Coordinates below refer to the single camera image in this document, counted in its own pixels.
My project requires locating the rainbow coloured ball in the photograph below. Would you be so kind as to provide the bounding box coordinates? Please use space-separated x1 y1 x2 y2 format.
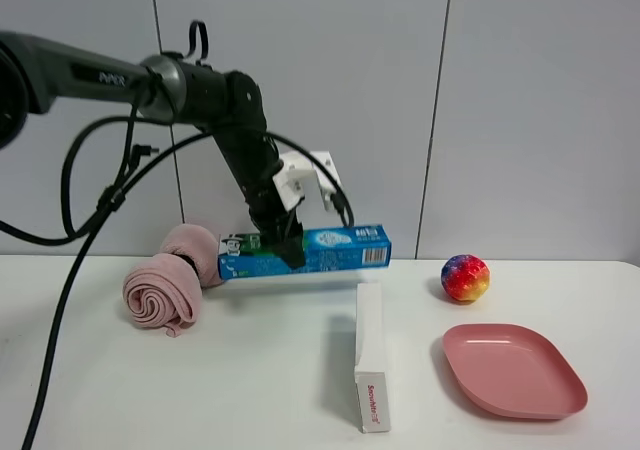
440 254 490 304

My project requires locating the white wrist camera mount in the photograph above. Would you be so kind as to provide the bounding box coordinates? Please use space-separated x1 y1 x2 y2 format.
272 151 342 213

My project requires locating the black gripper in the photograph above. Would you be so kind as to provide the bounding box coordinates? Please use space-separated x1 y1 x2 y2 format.
236 162 306 269

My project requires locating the pink plastic plate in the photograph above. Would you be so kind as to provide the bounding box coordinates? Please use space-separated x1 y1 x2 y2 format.
442 323 588 420

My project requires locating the white Snowhite box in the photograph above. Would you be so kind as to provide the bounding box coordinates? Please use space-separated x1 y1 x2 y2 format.
354 282 391 433

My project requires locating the pink rolled towel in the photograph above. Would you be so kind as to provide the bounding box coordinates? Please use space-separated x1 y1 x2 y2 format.
122 224 223 338

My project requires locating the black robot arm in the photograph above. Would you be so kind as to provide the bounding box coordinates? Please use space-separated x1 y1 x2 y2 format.
1 31 306 269

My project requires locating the blue Darlie toothpaste box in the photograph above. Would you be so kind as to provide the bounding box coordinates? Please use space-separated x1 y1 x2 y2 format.
218 225 392 280

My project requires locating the black cable bundle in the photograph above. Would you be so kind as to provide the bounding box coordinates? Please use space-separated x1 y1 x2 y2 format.
0 19 357 450

